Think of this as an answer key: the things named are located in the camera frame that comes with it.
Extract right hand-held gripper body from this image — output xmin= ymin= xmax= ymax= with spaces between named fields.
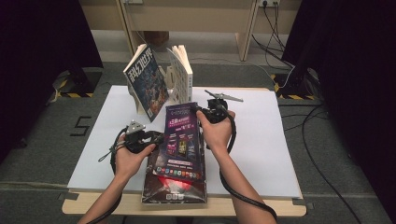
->
xmin=204 ymin=89 xmax=245 ymax=124

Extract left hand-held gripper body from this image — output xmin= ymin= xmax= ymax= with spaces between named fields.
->
xmin=124 ymin=119 xmax=150 ymax=154

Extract purple advert cover magazine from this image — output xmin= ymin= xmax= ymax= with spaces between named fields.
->
xmin=152 ymin=102 xmax=206 ymax=183

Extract wooden expandable book rack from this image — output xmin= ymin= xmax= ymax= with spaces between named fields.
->
xmin=127 ymin=64 xmax=180 ymax=116

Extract white book with picture grid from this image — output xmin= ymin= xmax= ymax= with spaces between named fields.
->
xmin=166 ymin=44 xmax=194 ymax=105

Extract dark blue illustrated magazine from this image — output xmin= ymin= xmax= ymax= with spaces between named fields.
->
xmin=123 ymin=44 xmax=170 ymax=123

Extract thick bound magazine volume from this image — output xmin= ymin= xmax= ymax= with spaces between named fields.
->
xmin=141 ymin=146 xmax=208 ymax=204

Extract person's right hand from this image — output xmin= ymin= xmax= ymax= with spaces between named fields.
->
xmin=195 ymin=110 xmax=236 ymax=153

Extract person's left hand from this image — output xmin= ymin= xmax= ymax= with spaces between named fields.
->
xmin=114 ymin=133 xmax=157 ymax=185

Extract white paper table sheet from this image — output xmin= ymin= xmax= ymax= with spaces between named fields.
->
xmin=67 ymin=85 xmax=303 ymax=199

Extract beige wooden bookend stand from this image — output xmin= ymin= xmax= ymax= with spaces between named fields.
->
xmin=78 ymin=0 xmax=303 ymax=63

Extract black curtain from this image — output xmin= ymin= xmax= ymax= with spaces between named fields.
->
xmin=0 ymin=0 xmax=104 ymax=162
xmin=281 ymin=0 xmax=396 ymax=216

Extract taped stand base plate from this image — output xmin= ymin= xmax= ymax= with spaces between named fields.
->
xmin=50 ymin=67 xmax=104 ymax=99
xmin=270 ymin=67 xmax=325 ymax=101

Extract black floor cable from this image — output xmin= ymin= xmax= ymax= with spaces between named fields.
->
xmin=301 ymin=104 xmax=363 ymax=224

